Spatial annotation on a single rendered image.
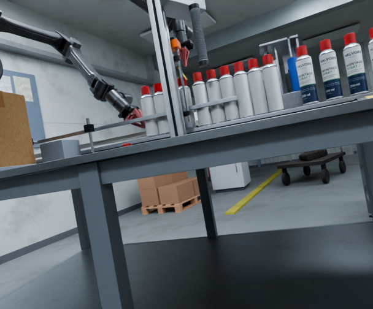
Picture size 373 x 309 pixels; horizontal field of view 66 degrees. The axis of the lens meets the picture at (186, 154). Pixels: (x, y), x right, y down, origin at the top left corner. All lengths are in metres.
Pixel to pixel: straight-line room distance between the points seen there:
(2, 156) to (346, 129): 1.02
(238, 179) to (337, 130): 4.59
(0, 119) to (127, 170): 0.58
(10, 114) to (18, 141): 0.10
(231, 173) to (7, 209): 3.44
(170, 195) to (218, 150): 3.58
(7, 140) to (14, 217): 2.68
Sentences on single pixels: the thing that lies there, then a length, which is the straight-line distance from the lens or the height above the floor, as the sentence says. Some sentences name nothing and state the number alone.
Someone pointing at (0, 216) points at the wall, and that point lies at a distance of 3.72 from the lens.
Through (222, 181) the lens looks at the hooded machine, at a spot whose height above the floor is 0.20.
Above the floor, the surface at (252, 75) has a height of 1.02.
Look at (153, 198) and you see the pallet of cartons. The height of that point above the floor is 0.23.
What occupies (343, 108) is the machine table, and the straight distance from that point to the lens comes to 0.62.
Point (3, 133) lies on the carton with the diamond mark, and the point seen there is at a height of 0.97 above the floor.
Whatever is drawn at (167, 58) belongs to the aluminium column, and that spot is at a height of 1.11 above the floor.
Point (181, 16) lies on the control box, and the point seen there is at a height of 1.28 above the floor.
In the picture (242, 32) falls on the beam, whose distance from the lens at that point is 5.86.
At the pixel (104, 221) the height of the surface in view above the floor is 0.66.
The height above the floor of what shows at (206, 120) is 0.90.
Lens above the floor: 0.78
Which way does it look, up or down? level
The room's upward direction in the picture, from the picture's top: 10 degrees counter-clockwise
